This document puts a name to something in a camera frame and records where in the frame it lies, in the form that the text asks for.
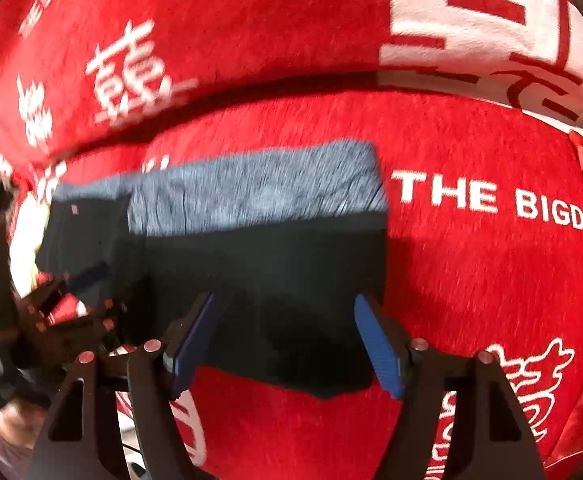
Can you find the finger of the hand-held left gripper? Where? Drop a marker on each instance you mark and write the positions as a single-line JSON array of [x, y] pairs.
[[88, 277], [103, 322]]

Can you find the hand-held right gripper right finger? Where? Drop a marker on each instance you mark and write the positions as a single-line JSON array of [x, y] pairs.
[[379, 345]]

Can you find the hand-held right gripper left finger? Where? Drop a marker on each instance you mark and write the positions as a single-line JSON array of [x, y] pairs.
[[191, 350]]

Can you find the black pants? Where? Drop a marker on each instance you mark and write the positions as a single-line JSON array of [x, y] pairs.
[[271, 285]]

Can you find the grey floral cloth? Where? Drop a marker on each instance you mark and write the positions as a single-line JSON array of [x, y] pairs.
[[271, 190]]

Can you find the person's left forearm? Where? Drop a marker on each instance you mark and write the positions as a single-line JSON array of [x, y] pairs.
[[1, 430]]

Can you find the red printed blanket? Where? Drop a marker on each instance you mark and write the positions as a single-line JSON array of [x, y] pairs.
[[471, 285]]

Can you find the red printed folded quilt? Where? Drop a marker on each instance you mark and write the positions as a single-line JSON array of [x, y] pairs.
[[221, 25]]

